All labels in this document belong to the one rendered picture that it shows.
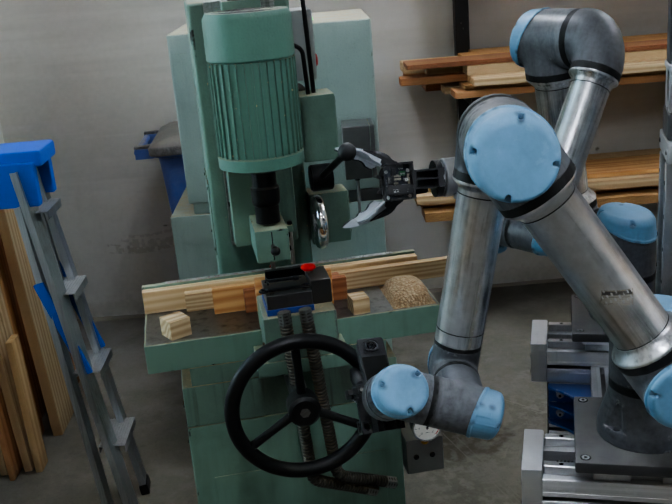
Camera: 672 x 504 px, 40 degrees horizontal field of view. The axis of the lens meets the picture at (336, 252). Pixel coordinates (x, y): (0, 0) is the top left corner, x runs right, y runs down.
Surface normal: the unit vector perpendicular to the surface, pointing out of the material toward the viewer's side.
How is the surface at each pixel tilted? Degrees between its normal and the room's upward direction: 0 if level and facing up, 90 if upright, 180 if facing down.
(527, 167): 83
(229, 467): 90
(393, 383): 60
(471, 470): 0
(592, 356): 90
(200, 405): 90
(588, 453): 0
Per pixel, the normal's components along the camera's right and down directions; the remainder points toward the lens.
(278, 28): 0.69, 0.18
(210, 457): 0.18, 0.29
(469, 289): -0.10, 0.31
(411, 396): 0.11, -0.22
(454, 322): -0.44, 0.24
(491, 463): -0.08, -0.95
